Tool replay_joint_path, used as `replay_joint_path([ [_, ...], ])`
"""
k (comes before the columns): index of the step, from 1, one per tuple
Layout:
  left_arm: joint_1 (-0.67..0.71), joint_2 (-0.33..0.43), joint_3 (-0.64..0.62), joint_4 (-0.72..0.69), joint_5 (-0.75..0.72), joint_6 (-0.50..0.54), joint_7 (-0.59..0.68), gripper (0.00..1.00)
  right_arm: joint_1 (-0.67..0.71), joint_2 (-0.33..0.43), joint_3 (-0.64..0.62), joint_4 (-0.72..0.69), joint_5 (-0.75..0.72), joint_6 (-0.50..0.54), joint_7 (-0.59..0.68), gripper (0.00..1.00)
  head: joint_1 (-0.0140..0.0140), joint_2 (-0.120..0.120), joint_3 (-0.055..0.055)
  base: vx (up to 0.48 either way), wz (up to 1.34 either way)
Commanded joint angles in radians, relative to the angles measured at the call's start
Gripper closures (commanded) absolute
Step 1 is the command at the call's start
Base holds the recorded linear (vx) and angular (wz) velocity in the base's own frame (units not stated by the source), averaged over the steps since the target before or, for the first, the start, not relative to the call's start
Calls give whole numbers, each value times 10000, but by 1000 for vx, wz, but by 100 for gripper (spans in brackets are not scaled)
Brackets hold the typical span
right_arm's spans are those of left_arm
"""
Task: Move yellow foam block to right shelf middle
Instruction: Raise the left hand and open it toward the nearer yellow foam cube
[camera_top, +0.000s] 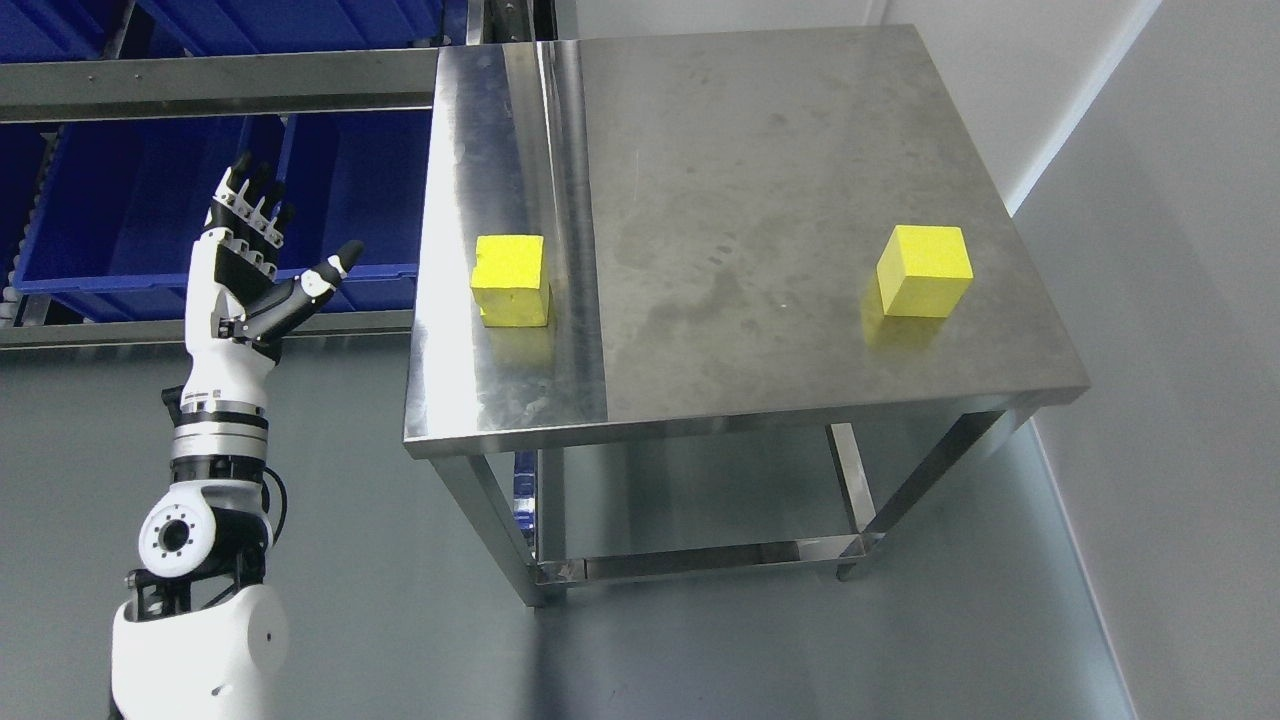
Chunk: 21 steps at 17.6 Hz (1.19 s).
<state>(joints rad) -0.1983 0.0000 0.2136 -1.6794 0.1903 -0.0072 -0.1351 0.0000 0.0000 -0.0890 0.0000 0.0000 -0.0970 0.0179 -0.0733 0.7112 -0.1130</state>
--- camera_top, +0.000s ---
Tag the blue bin far left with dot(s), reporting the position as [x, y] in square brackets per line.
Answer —
[34, 31]

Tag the blue bin lower left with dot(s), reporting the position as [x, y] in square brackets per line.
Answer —
[22, 156]

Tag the blue bin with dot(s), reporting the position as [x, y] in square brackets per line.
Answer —
[34, 31]
[22, 156]
[358, 176]
[121, 205]

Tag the blue bin lower middle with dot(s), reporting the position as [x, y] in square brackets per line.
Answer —
[121, 205]

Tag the yellow foam block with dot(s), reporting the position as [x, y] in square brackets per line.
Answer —
[924, 271]
[510, 281]

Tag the blue bin upper shelf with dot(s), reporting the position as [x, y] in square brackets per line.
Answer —
[232, 28]

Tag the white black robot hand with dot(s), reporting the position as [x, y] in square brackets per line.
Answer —
[238, 310]

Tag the metal shelf rack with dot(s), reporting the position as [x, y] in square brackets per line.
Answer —
[219, 86]

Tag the stainless steel table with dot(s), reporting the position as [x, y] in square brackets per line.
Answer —
[713, 208]

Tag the blue bin lower right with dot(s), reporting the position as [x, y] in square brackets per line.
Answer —
[358, 176]

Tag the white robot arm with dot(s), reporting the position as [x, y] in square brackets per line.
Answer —
[203, 636]

